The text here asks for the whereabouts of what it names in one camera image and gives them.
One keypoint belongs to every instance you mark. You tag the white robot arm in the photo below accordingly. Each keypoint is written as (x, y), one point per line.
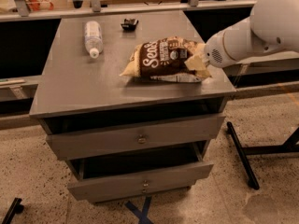
(271, 27)

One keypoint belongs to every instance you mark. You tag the grey drawer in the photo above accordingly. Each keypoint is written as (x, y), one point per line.
(162, 133)
(97, 190)

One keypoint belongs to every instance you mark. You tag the lower grey drawer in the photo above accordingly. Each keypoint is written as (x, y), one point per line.
(97, 190)

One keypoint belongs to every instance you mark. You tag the grey drawer cabinet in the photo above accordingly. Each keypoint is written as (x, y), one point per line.
(78, 93)

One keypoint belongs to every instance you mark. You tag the black metal stand base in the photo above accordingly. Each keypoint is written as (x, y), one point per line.
(291, 145)

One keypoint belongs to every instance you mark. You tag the clear plastic water bottle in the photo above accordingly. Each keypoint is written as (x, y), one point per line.
(93, 38)

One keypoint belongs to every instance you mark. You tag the black stand foot left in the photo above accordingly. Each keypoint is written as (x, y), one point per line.
(15, 208)

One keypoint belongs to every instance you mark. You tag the upper grey drawer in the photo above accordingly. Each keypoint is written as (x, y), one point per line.
(162, 133)

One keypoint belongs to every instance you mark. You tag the dark rxbar chocolate wrapper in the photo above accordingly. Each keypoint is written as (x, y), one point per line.
(129, 24)

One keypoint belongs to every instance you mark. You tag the metal railing frame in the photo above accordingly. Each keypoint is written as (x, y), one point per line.
(27, 10)

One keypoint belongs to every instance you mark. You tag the brown sea salt chip bag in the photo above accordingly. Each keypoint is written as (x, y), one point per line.
(164, 60)

